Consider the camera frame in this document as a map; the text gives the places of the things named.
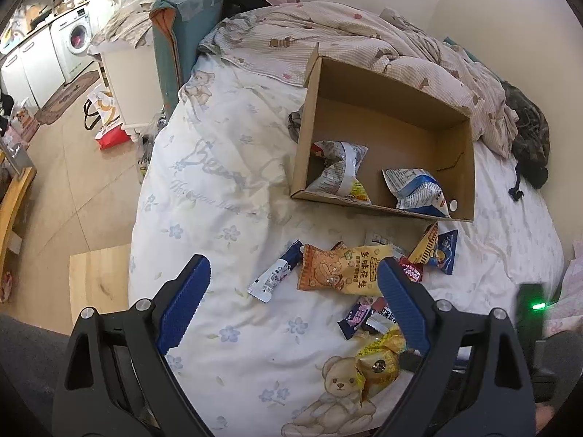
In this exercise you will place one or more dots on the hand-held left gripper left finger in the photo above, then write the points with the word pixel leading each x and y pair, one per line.
pixel 186 300

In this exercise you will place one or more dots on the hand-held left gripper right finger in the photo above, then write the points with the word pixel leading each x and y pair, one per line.
pixel 403 300

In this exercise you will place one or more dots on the white black snack packet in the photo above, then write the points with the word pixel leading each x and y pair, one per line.
pixel 383 316

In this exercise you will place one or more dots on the small red snack packet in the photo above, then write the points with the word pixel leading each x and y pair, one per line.
pixel 412 273

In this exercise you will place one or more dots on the purple snack packet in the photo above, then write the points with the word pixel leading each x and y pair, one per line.
pixel 355 316

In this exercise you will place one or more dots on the yellow red snack packet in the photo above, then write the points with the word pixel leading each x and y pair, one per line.
pixel 426 246

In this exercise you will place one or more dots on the blue cartoon snack packet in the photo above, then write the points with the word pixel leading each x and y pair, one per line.
pixel 447 250

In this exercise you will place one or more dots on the small white snack packet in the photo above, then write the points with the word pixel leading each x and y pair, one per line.
pixel 377 238

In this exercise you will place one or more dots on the yellow puffy snack bag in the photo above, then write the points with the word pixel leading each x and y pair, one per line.
pixel 378 364

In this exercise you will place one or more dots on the orange peanut snack bag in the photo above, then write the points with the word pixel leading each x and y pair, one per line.
pixel 337 271

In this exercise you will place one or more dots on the white blue small snack wrapper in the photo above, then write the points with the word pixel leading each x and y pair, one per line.
pixel 273 277

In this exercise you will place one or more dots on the brown cardboard box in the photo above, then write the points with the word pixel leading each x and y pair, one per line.
pixel 387 123

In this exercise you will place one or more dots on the pink printed cloth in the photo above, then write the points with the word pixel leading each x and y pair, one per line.
pixel 569 300

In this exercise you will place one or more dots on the light wooden board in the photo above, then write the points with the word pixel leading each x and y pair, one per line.
pixel 98 282

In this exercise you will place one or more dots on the blue white snack bag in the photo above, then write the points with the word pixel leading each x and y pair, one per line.
pixel 416 191

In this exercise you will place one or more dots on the white bear print bed sheet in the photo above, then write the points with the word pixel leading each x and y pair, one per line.
pixel 218 154

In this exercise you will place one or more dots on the white grey snack bag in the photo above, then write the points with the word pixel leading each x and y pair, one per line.
pixel 339 164

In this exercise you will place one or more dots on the clear plastic bag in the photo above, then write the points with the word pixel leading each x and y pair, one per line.
pixel 145 154

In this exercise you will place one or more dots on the person's dark clothed leg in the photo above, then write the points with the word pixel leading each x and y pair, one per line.
pixel 22 368

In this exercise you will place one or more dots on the red bag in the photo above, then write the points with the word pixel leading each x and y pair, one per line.
pixel 111 136

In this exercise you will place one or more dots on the dark patterned cloth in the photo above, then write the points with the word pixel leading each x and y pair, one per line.
pixel 530 136

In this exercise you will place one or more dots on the wooden furniture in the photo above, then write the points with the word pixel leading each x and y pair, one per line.
pixel 13 205

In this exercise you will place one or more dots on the grey crumpled cloth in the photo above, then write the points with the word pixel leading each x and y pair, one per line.
pixel 296 123

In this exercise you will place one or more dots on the white orange shopping bag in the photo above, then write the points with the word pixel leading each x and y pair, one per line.
pixel 104 107

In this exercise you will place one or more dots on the white nightstand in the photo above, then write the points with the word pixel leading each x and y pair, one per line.
pixel 132 86

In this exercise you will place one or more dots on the brown patterned rug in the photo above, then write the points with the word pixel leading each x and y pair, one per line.
pixel 63 98

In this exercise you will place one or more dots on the teal cloth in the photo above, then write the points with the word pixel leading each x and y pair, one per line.
pixel 455 44

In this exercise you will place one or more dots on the teal orange cushion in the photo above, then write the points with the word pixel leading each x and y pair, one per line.
pixel 191 32

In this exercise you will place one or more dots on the white kitchen cabinets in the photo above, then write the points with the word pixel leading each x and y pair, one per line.
pixel 36 68

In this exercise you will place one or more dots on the white washing machine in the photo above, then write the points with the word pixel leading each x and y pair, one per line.
pixel 75 38

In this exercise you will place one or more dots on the beige patterned cloth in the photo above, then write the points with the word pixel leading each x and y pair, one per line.
pixel 123 22

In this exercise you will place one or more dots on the beige printed quilt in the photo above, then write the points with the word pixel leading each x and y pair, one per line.
pixel 282 27

